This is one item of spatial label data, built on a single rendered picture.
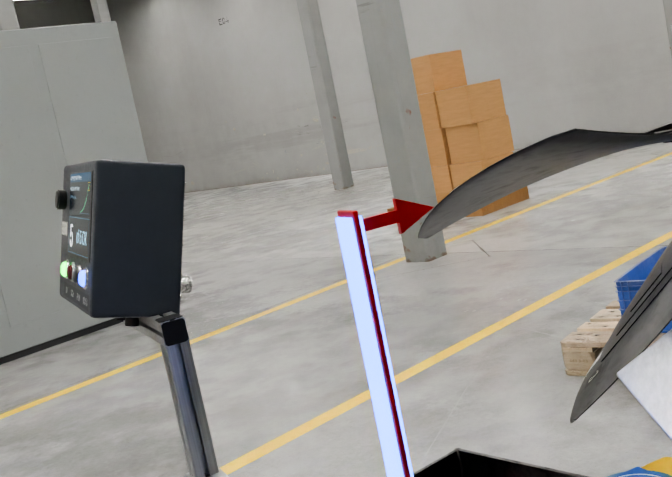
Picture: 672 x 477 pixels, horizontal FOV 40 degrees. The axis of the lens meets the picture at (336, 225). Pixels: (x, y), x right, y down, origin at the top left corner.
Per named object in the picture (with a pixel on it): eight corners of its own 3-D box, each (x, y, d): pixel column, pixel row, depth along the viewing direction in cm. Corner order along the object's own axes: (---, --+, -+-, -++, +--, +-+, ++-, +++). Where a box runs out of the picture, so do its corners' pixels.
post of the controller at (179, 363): (219, 472, 110) (184, 315, 108) (196, 481, 109) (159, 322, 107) (212, 466, 113) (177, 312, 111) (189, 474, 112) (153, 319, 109)
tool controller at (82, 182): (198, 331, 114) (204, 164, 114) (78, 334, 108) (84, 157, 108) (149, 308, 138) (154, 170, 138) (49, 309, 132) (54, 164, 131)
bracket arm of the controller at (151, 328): (190, 340, 108) (184, 316, 108) (165, 348, 107) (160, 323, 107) (144, 316, 130) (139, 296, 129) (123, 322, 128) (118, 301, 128)
